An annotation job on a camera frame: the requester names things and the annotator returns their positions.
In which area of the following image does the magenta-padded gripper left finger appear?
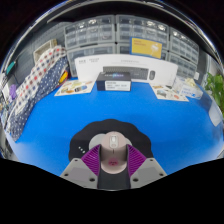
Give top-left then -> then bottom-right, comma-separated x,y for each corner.
59,143 -> 103,190

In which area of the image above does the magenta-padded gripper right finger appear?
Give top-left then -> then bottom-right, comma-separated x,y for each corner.
125,143 -> 168,190

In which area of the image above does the pale pink computer mouse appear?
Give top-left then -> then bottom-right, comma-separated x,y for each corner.
99,130 -> 129,175

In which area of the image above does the black fuzzy-face mouse pad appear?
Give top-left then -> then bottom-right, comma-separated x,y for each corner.
68,118 -> 154,190

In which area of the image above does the colourful printed leaflet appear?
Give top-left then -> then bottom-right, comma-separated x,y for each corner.
149,83 -> 189,103
54,79 -> 97,98

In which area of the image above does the navy polka-dot cloth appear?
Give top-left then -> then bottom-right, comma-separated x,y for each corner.
5,56 -> 69,143

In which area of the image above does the small black labelled box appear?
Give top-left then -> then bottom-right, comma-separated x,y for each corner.
95,71 -> 132,92

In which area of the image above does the clear plastic bag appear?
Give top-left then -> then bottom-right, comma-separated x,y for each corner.
172,76 -> 204,100

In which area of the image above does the yellow red toy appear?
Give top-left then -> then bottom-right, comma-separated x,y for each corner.
58,70 -> 69,84

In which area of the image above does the long white keyboard box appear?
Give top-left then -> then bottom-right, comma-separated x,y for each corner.
73,54 -> 179,88

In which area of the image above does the purple plastic bag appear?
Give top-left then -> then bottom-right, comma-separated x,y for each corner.
8,83 -> 18,100

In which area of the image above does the red blue checked cloth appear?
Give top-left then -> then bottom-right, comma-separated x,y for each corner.
13,45 -> 68,113

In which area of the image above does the green potted plant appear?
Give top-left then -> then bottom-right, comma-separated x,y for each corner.
203,72 -> 224,116

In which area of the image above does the yellow flat box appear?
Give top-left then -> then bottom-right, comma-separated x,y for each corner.
130,37 -> 163,60

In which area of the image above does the white woven basket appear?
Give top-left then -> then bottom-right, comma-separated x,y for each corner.
33,38 -> 58,63

